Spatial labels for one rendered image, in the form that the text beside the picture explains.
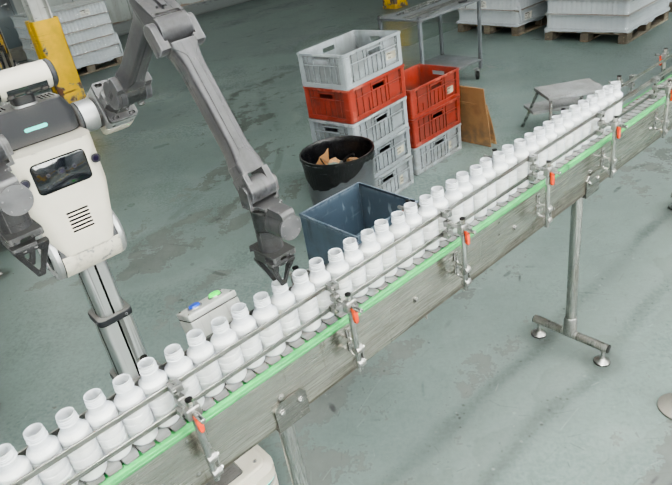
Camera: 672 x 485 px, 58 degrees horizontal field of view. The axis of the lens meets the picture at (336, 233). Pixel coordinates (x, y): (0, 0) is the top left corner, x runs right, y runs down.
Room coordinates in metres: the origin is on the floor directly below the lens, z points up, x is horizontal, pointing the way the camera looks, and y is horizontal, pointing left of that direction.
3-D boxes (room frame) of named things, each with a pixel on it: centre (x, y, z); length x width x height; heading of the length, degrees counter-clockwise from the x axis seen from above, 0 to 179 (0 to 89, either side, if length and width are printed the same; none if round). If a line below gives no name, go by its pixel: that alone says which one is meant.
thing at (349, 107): (4.03, -0.29, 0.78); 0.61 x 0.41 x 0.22; 134
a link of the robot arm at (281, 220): (1.19, 0.13, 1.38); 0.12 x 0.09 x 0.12; 38
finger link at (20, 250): (1.05, 0.59, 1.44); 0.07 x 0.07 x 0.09; 38
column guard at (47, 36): (8.41, 3.28, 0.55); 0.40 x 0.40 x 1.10; 38
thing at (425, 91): (4.54, -0.79, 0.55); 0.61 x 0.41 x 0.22; 131
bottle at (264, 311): (1.18, 0.20, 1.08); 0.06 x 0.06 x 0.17
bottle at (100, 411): (0.94, 0.53, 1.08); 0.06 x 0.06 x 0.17
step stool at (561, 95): (4.54, -1.94, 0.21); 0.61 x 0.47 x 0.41; 1
